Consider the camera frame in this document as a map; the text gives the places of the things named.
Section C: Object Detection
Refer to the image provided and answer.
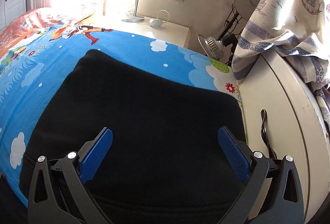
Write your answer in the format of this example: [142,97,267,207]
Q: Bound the pink floral bedspread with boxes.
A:
[1,7,94,57]

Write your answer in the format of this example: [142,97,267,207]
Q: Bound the striped nautical cloth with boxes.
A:
[232,0,329,123]

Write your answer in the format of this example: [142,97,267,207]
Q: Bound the white bedside table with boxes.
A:
[97,16,191,47]

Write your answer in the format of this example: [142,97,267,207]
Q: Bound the white charger with cable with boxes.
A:
[149,9,170,28]

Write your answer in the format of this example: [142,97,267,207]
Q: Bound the desk lamp with base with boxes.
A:
[122,0,145,23]

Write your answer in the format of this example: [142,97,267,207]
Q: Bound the white cabinet with handle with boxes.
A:
[239,50,329,223]

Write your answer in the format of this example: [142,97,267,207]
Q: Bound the blue cartoon bed sheet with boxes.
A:
[1,26,243,205]

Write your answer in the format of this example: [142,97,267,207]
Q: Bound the silver ribbed spotlight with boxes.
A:
[197,33,238,61]

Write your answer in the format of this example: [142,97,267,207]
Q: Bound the black pants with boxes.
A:
[19,50,245,223]

